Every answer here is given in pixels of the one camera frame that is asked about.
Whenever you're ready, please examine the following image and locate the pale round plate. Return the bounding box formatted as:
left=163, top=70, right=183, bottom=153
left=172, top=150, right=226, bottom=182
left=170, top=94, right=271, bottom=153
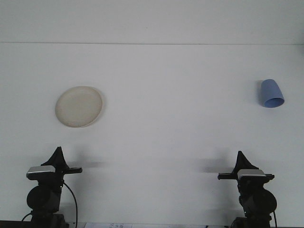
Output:
left=55, top=85, right=107, bottom=129

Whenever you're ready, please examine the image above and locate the pale blue cup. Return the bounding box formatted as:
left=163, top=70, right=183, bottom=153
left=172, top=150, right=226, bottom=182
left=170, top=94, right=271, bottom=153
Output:
left=259, top=79, right=285, bottom=109

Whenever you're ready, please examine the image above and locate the long black arm cable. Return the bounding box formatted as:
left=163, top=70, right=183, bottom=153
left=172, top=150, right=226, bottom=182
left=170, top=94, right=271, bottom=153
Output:
left=61, top=181, right=78, bottom=226

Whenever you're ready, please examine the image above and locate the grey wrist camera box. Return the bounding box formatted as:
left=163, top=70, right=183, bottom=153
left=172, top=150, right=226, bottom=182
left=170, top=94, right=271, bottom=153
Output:
left=237, top=169, right=266, bottom=180
left=26, top=166, right=56, bottom=181

